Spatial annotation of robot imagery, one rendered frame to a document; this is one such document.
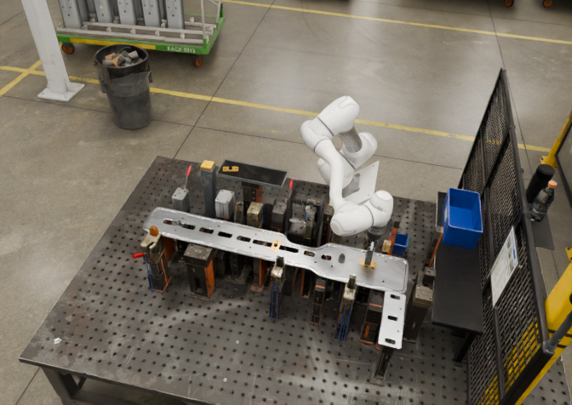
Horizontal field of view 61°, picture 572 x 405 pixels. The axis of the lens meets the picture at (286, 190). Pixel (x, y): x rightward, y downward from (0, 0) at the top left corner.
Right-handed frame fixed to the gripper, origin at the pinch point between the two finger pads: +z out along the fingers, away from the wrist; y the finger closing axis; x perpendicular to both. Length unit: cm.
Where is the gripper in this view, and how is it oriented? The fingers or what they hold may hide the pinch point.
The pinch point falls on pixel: (368, 258)
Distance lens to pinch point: 240.9
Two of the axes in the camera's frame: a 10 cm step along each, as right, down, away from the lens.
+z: -0.4, 7.4, 6.7
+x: 9.7, 2.0, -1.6
